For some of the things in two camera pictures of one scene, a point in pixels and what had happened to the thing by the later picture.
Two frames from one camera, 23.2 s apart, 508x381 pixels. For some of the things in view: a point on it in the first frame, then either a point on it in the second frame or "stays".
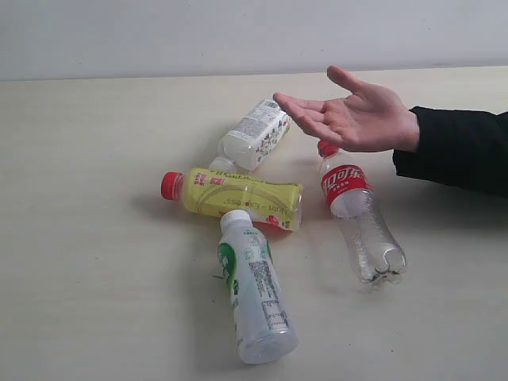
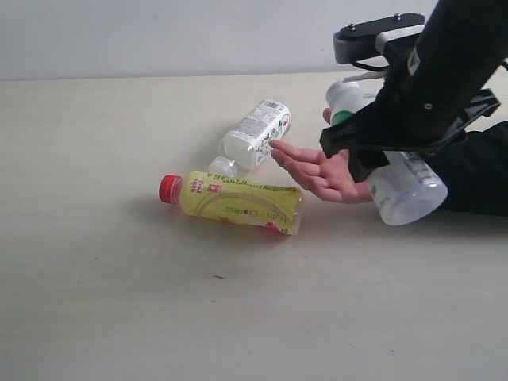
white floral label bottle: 254,137 stays
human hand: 371,119 → 331,175
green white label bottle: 265,331 → 408,190
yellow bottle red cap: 209,192 stays
